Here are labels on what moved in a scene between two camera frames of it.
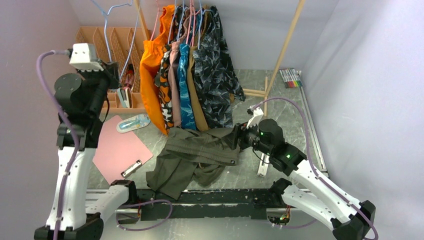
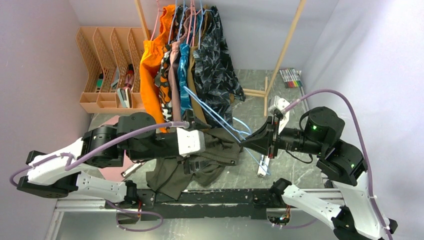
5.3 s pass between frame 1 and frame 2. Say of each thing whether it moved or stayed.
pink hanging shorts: stayed
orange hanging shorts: stayed
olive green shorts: stayed
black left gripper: moved
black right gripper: moved
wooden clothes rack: stayed
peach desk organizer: stayed
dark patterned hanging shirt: stayed
